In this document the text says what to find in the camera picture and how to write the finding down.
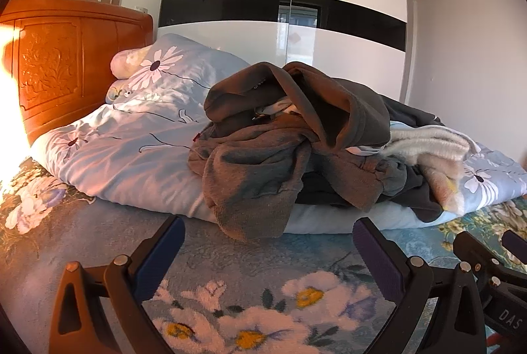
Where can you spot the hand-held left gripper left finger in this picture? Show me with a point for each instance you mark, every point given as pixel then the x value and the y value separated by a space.
pixel 161 255

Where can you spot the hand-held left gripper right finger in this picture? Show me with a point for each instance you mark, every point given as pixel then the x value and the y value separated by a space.
pixel 372 255

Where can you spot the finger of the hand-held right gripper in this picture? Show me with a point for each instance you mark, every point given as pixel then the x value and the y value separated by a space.
pixel 515 247
pixel 473 247

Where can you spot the grey ribbed sweatshirt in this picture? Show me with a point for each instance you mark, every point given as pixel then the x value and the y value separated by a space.
pixel 251 168

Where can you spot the pile of clothes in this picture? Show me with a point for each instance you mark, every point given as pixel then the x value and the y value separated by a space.
pixel 416 181

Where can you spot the blue floral fleece blanket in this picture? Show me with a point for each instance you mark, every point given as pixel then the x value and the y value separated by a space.
pixel 247 288

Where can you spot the light blue daisy duvet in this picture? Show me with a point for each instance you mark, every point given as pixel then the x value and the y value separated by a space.
pixel 144 148

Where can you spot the carved wooden headboard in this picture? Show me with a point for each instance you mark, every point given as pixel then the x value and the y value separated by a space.
pixel 61 61

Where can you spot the white wall socket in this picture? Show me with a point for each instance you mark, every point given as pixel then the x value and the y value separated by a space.
pixel 141 9

